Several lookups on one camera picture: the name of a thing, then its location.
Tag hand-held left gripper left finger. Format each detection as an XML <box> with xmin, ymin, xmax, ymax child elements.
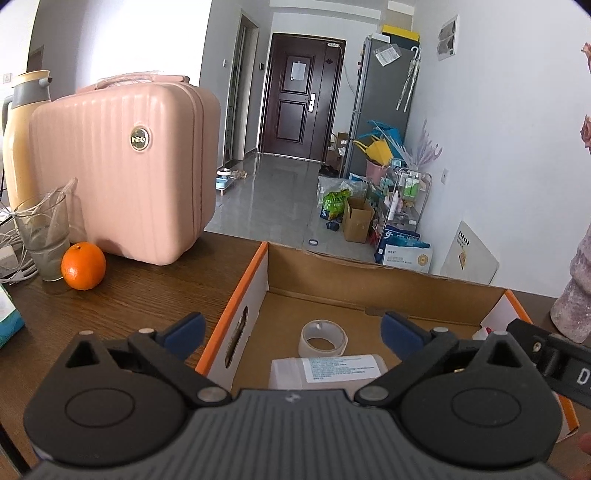
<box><xmin>60</xmin><ymin>313</ymin><xmax>232</xmax><ymax>408</ymax></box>

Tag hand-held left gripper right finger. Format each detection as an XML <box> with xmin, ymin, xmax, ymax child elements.
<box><xmin>355</xmin><ymin>313</ymin><xmax>539</xmax><ymax>408</ymax></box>

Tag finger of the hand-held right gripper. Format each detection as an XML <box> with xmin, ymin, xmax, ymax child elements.
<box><xmin>505</xmin><ymin>318</ymin><xmax>553</xmax><ymax>376</ymax></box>

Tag white tape roll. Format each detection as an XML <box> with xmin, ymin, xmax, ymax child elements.
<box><xmin>299</xmin><ymin>319</ymin><xmax>347</xmax><ymax>357</ymax></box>

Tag clear cotton swab box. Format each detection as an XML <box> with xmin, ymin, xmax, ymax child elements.
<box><xmin>270</xmin><ymin>354</ymin><xmax>389</xmax><ymax>394</ymax></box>

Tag red printed cardboard box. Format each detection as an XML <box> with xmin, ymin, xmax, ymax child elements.
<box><xmin>196</xmin><ymin>241</ymin><xmax>580</xmax><ymax>444</ymax></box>

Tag pink textured vase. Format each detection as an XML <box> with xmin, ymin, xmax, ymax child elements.
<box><xmin>551</xmin><ymin>231</ymin><xmax>591</xmax><ymax>343</ymax></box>

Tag blue and white carton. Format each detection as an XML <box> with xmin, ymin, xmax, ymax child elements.
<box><xmin>376</xmin><ymin>226</ymin><xmax>435</xmax><ymax>274</ymax></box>

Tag white leaning board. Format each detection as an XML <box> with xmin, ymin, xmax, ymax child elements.
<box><xmin>441</xmin><ymin>220</ymin><xmax>500</xmax><ymax>288</ymax></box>

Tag open brown cardboard box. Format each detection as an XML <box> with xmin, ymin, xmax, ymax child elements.
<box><xmin>342</xmin><ymin>198</ymin><xmax>376</xmax><ymax>243</ymax></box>

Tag orange fruit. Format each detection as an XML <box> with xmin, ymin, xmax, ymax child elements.
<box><xmin>61</xmin><ymin>242</ymin><xmax>107</xmax><ymax>291</ymax></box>

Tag green plastic bag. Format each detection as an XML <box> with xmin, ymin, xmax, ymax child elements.
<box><xmin>322</xmin><ymin>189</ymin><xmax>352</xmax><ymax>220</ymax></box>

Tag metal storage rack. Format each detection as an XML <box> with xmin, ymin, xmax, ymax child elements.
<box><xmin>382</xmin><ymin>167</ymin><xmax>433</xmax><ymax>232</ymax></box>

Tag pink hard suitcase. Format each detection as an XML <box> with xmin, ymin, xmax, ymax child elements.
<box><xmin>30</xmin><ymin>74</ymin><xmax>221</xmax><ymax>267</ymax></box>

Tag pink plastic bucket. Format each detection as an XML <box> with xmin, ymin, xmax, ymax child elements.
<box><xmin>366</xmin><ymin>159</ymin><xmax>391</xmax><ymax>185</ymax></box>

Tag clear glass cup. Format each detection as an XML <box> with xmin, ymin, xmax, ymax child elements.
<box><xmin>14</xmin><ymin>178</ymin><xmax>77</xmax><ymax>282</ymax></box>

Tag blue tissue pack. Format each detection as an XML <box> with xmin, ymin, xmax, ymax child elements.
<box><xmin>0</xmin><ymin>284</ymin><xmax>26</xmax><ymax>349</ymax></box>

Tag yellow bag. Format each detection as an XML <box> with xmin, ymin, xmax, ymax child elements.
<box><xmin>353</xmin><ymin>138</ymin><xmax>393</xmax><ymax>167</ymax></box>

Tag purple dried flowers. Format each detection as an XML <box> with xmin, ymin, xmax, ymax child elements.
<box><xmin>406</xmin><ymin>119</ymin><xmax>443</xmax><ymax>171</ymax></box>

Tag blue plastic item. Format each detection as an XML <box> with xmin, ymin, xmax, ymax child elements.
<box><xmin>367</xmin><ymin>120</ymin><xmax>407</xmax><ymax>148</ymax></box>

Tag bunch of dried pink roses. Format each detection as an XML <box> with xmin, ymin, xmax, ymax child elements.
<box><xmin>579</xmin><ymin>41</ymin><xmax>591</xmax><ymax>154</ymax></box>

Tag grey refrigerator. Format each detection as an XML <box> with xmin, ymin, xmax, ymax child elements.
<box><xmin>344</xmin><ymin>34</ymin><xmax>422</xmax><ymax>181</ymax></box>

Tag dark brown entrance door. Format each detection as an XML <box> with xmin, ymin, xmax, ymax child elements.
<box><xmin>259</xmin><ymin>32</ymin><xmax>345</xmax><ymax>162</ymax></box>

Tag yellow thermos jug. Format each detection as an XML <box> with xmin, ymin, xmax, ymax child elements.
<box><xmin>0</xmin><ymin>69</ymin><xmax>51</xmax><ymax>213</ymax></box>

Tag clear folded umbrella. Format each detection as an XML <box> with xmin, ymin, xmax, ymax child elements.
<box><xmin>397</xmin><ymin>45</ymin><xmax>422</xmax><ymax>112</ymax></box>

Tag yellow and black box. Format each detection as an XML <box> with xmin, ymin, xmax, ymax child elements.
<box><xmin>381</xmin><ymin>24</ymin><xmax>421</xmax><ymax>44</ymax></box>

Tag white cable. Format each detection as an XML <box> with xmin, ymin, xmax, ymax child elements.
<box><xmin>0</xmin><ymin>205</ymin><xmax>40</xmax><ymax>283</ymax></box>

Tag white wall panel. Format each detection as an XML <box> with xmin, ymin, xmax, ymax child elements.
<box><xmin>436</xmin><ymin>14</ymin><xmax>460</xmax><ymax>62</ymax></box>

